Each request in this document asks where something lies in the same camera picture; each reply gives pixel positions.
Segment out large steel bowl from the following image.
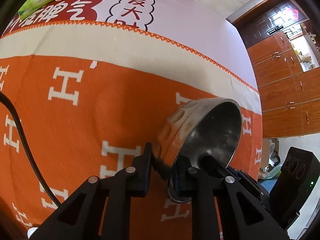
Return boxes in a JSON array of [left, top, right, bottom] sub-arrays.
[[152, 97, 242, 203]]

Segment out black electronic box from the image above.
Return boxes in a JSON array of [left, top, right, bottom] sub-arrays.
[[270, 147, 319, 230]]

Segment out wooden cabinets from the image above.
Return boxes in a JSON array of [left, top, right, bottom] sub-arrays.
[[226, 0, 320, 139]]

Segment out orange H-pattern blanket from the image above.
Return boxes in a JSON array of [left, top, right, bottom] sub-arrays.
[[1, 20, 262, 201]]

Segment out pink printed tablecloth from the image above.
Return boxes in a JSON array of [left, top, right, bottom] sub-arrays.
[[4, 0, 257, 88]]

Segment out black cable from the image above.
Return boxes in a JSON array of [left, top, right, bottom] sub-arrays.
[[0, 92, 62, 208]]

